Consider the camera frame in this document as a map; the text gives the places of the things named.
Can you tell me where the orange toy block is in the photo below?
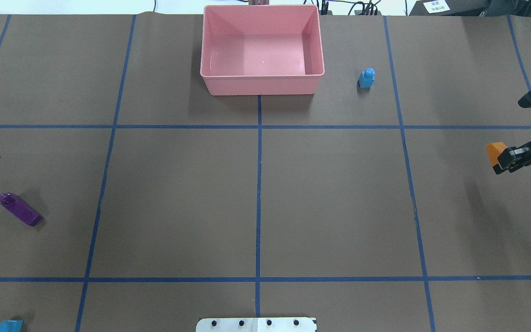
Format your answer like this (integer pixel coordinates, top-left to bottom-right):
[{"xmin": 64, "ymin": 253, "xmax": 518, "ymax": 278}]
[{"xmin": 485, "ymin": 142, "xmax": 508, "ymax": 167}]

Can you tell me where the small blue toy block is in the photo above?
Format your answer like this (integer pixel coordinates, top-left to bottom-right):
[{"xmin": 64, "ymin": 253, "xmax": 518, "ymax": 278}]
[{"xmin": 358, "ymin": 68, "xmax": 375, "ymax": 89}]

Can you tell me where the purple long toy block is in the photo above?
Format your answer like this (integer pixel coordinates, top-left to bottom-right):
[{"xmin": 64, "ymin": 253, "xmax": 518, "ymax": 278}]
[{"xmin": 0, "ymin": 192, "xmax": 43, "ymax": 226}]

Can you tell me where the long blue toy block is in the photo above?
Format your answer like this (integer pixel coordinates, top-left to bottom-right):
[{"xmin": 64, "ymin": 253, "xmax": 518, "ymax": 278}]
[{"xmin": 0, "ymin": 320, "xmax": 24, "ymax": 332}]

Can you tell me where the pink plastic box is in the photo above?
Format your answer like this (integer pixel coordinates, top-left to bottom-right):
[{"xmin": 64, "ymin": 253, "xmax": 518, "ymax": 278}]
[{"xmin": 200, "ymin": 5, "xmax": 325, "ymax": 96}]

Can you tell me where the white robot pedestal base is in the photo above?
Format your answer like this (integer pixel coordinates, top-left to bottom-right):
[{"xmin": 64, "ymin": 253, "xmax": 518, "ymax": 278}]
[{"xmin": 195, "ymin": 317, "xmax": 318, "ymax": 332}]

